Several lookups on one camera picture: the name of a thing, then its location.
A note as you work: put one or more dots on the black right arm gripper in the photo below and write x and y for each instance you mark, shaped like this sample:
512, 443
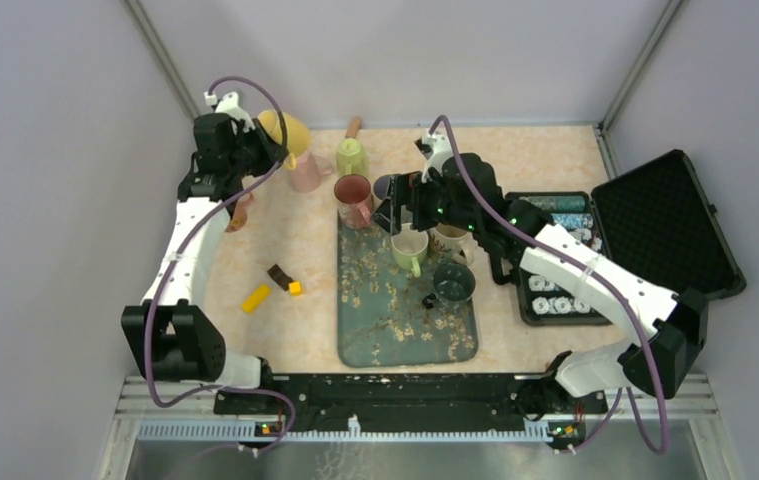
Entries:
389, 214

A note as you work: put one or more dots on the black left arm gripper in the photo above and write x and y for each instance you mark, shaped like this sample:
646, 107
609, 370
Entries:
269, 147

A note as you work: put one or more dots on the yellow mug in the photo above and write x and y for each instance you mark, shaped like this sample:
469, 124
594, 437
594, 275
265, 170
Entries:
287, 131

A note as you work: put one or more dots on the light green upside-down mug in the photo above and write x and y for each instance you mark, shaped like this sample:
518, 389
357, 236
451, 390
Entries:
410, 248

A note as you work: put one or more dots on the pink upside-down mug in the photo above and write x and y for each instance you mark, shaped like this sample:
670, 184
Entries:
353, 194

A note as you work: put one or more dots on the cream patterned mug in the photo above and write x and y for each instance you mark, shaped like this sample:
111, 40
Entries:
453, 243

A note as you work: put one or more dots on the dark teal mug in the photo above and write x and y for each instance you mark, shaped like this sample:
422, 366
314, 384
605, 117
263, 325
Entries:
453, 286

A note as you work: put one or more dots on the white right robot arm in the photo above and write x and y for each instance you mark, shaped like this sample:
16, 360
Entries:
664, 330

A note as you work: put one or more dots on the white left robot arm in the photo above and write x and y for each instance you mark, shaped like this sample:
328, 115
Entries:
169, 335

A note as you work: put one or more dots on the pale pink tall mug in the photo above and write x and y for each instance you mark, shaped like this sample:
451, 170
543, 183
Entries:
307, 171

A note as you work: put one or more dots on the terracotta mug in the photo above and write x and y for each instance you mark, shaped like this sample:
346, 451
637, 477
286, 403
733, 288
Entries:
239, 216

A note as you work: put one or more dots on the tan cylinder block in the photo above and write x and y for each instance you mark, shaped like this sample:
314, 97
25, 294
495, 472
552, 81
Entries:
353, 127

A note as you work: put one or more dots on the teal blossom-pattern tray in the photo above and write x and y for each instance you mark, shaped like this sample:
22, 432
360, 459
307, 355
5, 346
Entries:
385, 317

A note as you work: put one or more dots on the small yellow cube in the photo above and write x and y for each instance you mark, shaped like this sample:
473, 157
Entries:
295, 288

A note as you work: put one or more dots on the dark brown block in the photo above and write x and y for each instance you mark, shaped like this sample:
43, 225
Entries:
280, 277

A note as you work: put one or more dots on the yellow wooden block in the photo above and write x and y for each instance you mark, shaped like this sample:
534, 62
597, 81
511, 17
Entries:
255, 299

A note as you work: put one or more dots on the black poker chip case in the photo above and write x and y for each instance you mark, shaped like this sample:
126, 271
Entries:
656, 222

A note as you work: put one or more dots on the light green mug with handle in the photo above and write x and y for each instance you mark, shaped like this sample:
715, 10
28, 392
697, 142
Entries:
351, 158

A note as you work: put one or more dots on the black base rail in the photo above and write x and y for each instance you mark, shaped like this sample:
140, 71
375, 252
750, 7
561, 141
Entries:
412, 403

